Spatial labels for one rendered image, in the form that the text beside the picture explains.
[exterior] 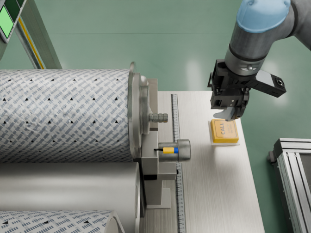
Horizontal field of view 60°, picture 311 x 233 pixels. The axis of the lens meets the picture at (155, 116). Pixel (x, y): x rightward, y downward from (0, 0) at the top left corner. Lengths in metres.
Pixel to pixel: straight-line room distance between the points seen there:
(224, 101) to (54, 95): 0.39
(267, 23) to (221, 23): 2.20
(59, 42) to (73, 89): 2.19
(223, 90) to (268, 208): 1.23
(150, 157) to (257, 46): 0.27
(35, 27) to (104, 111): 1.06
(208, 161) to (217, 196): 0.10
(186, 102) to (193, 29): 1.75
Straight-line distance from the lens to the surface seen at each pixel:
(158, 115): 0.39
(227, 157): 0.79
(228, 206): 0.74
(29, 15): 1.35
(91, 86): 0.37
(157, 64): 2.23
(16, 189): 0.42
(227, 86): 0.62
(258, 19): 0.49
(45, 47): 1.46
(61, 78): 0.40
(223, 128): 0.80
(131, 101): 0.35
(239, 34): 0.51
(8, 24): 0.77
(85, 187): 0.39
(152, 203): 0.69
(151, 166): 0.46
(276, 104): 2.16
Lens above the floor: 1.59
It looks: 57 degrees down
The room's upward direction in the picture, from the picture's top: straight up
